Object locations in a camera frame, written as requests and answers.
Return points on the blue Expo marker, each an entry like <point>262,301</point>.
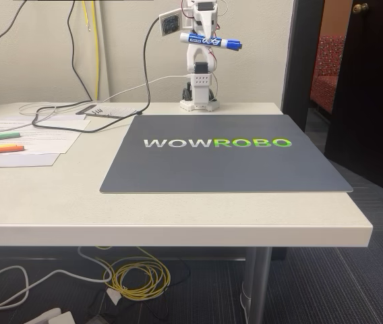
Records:
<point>198,40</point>

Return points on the red patterned chair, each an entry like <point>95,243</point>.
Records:
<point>328,77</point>

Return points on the dark grey WOWROBO mat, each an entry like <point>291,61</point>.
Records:
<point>225,165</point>

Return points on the brass door knob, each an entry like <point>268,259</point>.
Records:
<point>360,8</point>

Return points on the white paper sheet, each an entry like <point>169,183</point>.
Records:
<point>16,160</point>
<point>73,124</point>
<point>50,140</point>

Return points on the dark wooden door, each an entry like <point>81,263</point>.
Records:
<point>373,101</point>

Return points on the metal table leg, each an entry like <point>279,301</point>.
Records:
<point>257,287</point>

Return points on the white power strip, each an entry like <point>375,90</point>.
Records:
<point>51,317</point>

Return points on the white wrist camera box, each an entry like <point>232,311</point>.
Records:
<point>170,23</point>

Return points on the dark door frame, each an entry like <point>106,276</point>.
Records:
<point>302,60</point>

